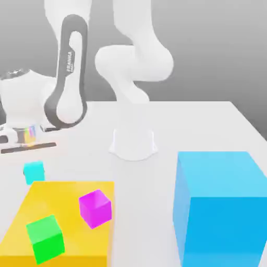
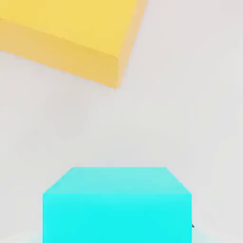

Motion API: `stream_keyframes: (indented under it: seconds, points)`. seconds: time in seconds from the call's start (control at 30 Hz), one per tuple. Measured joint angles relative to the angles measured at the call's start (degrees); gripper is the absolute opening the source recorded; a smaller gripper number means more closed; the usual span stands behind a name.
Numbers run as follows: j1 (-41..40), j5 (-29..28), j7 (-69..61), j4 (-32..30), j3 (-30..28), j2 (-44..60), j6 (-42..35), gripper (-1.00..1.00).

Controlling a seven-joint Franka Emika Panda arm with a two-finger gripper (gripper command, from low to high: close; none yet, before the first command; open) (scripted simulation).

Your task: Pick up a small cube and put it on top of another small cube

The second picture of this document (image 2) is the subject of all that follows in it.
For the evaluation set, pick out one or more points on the small cyan cube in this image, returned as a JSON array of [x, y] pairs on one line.
[[117, 212]]

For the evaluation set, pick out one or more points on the large yellow box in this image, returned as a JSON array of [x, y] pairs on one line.
[[72, 36]]

